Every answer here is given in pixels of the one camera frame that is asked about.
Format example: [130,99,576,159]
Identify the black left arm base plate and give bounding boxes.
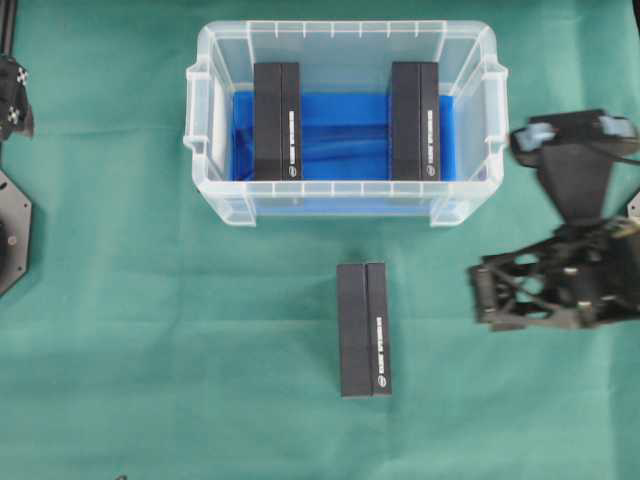
[0,171,32,295]

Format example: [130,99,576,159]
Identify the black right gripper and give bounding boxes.
[468,130,639,331]

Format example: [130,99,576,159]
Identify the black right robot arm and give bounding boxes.
[468,109,639,331]

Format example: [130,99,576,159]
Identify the clear plastic storage case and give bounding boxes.
[183,20,508,226]

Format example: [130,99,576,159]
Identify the blue cloth inside case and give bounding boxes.
[230,91,457,181]

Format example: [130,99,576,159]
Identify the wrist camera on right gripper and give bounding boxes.
[511,110,639,155]

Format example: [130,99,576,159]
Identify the black camera box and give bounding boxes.
[390,62,441,181]
[253,63,303,181]
[336,262,393,398]

